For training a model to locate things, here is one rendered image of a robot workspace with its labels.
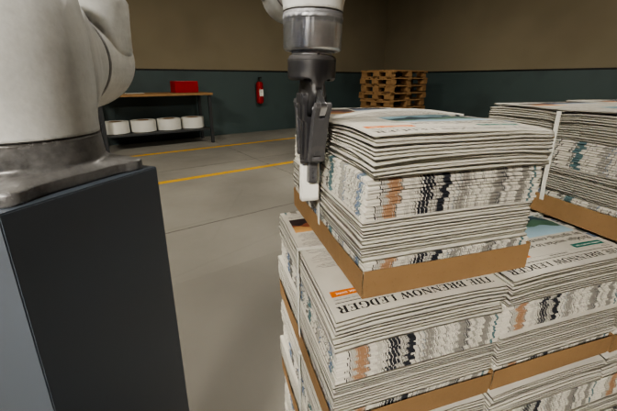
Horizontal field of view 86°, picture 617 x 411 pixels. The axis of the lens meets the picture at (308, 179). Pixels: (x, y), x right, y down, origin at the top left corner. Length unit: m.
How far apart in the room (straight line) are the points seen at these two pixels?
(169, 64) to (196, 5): 1.20
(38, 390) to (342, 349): 0.37
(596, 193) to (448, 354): 0.44
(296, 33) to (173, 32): 6.60
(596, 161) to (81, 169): 0.86
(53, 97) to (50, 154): 0.06
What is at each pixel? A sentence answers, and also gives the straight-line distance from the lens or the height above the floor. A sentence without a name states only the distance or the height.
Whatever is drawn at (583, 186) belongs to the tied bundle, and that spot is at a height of 0.92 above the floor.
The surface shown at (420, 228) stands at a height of 0.93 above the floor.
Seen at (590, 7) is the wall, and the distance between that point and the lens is 7.76.
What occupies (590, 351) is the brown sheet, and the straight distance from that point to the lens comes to 0.90.
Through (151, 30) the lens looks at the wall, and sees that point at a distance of 7.00.
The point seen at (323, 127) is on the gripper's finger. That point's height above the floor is 1.06.
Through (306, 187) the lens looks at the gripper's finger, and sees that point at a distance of 0.57.
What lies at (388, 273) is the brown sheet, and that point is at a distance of 0.48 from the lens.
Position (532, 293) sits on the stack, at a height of 0.79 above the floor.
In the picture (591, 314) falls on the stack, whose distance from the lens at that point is 0.83.
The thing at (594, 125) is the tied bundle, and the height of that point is 1.04.
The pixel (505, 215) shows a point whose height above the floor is 0.93.
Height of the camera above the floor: 1.12
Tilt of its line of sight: 17 degrees down
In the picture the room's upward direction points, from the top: straight up
